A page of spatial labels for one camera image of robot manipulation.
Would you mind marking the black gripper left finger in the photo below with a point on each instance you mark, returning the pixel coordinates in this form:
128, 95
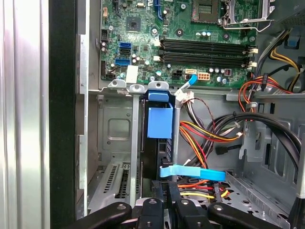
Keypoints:
150, 214

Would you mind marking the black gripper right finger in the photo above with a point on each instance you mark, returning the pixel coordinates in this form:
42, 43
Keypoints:
190, 214

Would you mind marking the hard disk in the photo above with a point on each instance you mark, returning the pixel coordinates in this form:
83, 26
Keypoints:
159, 121

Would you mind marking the grey metal disk bay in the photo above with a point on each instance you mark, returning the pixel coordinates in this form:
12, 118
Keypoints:
119, 124

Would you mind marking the grey metal drive cage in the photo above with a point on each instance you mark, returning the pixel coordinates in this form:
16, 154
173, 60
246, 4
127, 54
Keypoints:
281, 148

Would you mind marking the black open PC case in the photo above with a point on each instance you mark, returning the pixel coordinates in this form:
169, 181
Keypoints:
62, 119

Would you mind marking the orange board power connector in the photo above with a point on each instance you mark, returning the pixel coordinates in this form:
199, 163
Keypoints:
203, 76

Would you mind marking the black RAM slot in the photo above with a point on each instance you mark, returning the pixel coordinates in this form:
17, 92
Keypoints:
202, 57
202, 63
202, 48
202, 43

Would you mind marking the wide blue board port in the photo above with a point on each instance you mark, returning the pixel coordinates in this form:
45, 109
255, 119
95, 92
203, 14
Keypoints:
122, 62

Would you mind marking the small blue board port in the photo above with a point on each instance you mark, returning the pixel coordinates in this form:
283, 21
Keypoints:
125, 44

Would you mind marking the green motherboard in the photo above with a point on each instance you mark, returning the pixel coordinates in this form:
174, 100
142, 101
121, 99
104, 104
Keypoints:
190, 31

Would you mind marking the black chipset chip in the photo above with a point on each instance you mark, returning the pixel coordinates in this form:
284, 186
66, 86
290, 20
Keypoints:
133, 23

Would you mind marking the metal socket cover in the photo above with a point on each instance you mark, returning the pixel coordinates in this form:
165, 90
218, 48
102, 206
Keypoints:
247, 21

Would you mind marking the metal locking lever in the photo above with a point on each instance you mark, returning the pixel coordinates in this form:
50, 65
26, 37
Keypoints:
267, 25

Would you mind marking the CPU socket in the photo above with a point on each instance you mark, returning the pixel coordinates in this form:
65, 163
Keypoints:
205, 10

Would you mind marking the blue expansion slot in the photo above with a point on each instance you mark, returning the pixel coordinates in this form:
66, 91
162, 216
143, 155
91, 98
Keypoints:
157, 9

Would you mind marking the grey power supply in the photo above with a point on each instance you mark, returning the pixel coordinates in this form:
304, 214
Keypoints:
293, 21

